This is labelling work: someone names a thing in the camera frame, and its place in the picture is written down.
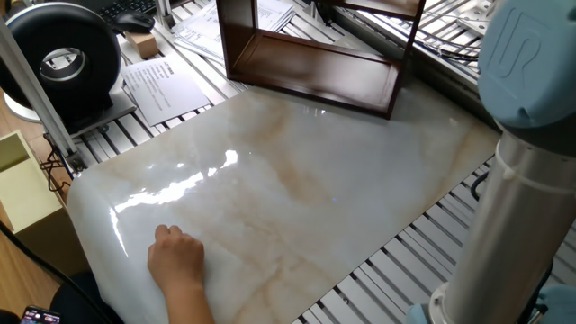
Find person's bare hand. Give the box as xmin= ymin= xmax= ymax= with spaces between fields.
xmin=147 ymin=223 xmax=206 ymax=293

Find person's bare forearm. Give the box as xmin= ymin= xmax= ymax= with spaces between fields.
xmin=161 ymin=281 xmax=216 ymax=324

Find brown wooden shelf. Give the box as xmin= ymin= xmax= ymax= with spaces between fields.
xmin=215 ymin=0 xmax=427 ymax=121

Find marble pattern table mat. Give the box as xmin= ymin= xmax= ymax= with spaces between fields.
xmin=67 ymin=83 xmax=500 ymax=324

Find smartphone with lit screen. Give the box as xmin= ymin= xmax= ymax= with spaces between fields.
xmin=20 ymin=305 xmax=62 ymax=324

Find beige cardboard box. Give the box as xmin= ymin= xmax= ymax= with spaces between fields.
xmin=0 ymin=130 xmax=89 ymax=278

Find printed white paper sheet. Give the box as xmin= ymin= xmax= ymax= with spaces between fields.
xmin=120 ymin=56 xmax=212 ymax=127

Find small cardboard box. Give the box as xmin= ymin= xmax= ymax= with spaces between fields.
xmin=124 ymin=31 xmax=160 ymax=60

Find stack of printed papers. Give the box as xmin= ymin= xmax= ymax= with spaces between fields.
xmin=173 ymin=0 xmax=296 ymax=64

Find black computer mouse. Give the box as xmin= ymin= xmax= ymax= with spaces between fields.
xmin=112 ymin=9 xmax=157 ymax=35

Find black keyboard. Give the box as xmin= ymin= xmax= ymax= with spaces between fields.
xmin=96 ymin=0 xmax=158 ymax=26

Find thick black cable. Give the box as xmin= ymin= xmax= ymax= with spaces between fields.
xmin=0 ymin=220 xmax=113 ymax=324

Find tangled black wires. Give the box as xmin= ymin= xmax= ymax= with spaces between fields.
xmin=40 ymin=134 xmax=73 ymax=193

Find silver device base plate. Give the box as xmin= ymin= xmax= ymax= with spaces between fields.
xmin=4 ymin=76 xmax=139 ymax=139

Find aluminium frame profile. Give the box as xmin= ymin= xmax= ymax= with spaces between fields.
xmin=0 ymin=17 xmax=86 ymax=175

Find short metal post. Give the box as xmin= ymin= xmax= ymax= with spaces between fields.
xmin=155 ymin=0 xmax=176 ymax=28

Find black ring-shaped device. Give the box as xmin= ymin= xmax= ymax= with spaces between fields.
xmin=0 ymin=2 xmax=122 ymax=122

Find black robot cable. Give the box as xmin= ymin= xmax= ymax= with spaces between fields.
xmin=470 ymin=170 xmax=490 ymax=202

